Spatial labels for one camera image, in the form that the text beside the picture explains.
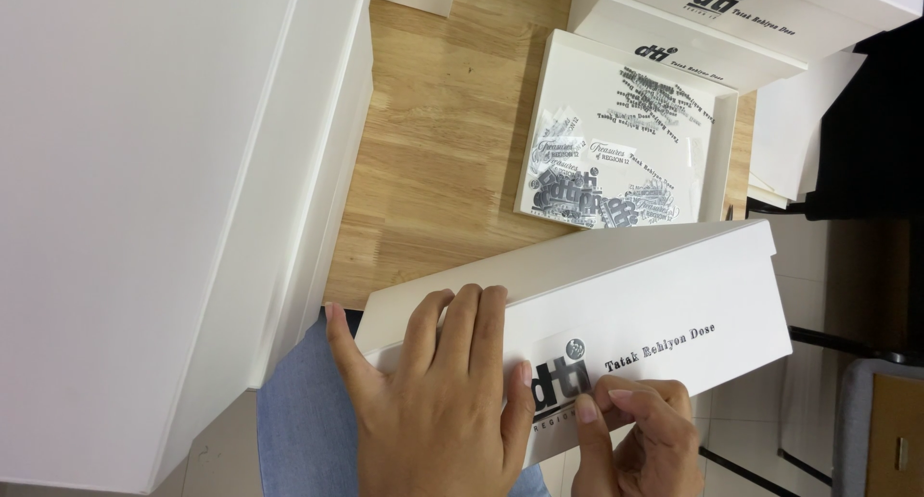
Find person's left hand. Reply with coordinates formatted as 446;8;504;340
325;284;537;497

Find pile of clear logo stickers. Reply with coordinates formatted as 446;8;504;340
527;65;716;229

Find flat white cardboard sheets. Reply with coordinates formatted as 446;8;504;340
747;50;867;211

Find clear logo sticker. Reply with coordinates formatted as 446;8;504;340
529;330;630;434

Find person's right hand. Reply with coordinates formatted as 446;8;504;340
572;379;705;497

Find white printed box lid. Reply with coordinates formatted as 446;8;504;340
354;219;794;471

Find black metal furniture frame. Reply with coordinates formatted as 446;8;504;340
699;325;924;497

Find open white box tray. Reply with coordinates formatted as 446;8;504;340
514;29;739;229

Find large plain white box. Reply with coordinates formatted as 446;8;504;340
0;0;375;495

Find person's blue jeans leg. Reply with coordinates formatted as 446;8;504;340
257;308;551;497

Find white box with logo print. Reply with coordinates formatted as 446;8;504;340
606;0;924;62
568;0;808;95

